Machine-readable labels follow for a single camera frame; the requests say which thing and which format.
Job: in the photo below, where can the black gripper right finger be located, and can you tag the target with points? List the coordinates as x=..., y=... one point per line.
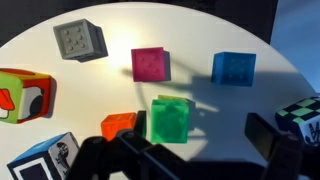
x=286, y=156

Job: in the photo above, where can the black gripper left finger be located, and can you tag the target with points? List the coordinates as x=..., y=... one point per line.
x=133, y=160

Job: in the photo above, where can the green block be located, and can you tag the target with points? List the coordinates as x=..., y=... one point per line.
x=169, y=121

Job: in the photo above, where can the orange block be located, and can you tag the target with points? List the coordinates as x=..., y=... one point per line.
x=116, y=125

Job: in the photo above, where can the magenta block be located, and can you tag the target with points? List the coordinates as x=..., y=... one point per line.
x=148, y=65

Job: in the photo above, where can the blue block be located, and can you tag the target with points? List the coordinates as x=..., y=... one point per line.
x=233, y=69

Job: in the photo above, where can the gray block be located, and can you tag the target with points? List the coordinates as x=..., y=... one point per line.
x=76, y=39

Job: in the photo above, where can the black green checkered cube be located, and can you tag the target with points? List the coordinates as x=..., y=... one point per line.
x=300, y=115

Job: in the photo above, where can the blue soft number cube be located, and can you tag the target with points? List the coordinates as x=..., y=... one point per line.
x=50, y=156

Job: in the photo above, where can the colorful soft toy cube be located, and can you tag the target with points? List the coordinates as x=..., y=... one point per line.
x=23, y=96

